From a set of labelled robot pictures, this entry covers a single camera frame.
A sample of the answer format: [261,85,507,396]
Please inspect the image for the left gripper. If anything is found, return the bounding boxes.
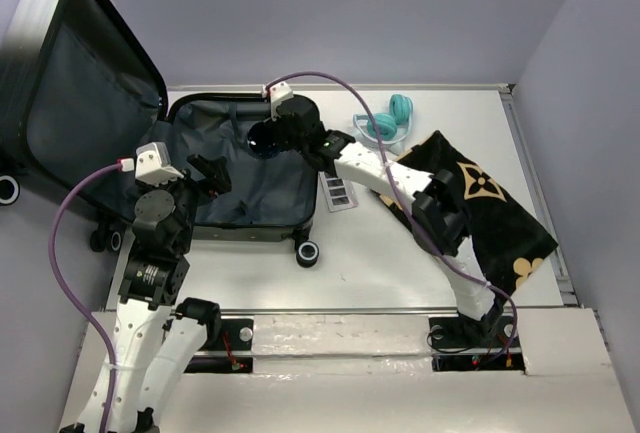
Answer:
[139,152,233,251]

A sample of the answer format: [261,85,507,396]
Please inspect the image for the dark blue cup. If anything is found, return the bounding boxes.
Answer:
[246,120,283,160]

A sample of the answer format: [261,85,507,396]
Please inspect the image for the white packet with black strips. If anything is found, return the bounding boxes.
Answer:
[319,172,358,213]

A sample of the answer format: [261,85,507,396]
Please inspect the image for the teal white headphones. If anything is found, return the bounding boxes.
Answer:
[352,94,414,146]

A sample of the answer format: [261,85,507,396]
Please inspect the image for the black and white suitcase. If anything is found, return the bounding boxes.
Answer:
[1,0,320,267]

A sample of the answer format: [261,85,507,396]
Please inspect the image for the black blanket with beige flowers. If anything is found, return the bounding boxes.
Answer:
[397,131,558,294]

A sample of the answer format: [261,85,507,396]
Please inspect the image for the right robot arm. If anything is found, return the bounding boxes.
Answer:
[268,94,509,349]

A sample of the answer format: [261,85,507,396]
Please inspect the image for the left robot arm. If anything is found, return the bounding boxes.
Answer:
[48,143,231,432]

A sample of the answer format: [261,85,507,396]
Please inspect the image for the white cardboard front panel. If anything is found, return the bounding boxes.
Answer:
[57,306,629,433]

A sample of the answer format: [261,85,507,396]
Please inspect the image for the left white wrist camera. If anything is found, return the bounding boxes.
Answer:
[135,142,184,187]

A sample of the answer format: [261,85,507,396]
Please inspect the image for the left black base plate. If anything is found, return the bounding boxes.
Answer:
[185,317,254,374]

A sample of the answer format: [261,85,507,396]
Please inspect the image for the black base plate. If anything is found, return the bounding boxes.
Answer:
[426,316,525,373]
[185,317,254,374]

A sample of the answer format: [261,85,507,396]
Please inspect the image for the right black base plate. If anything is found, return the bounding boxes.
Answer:
[426,316,525,373]

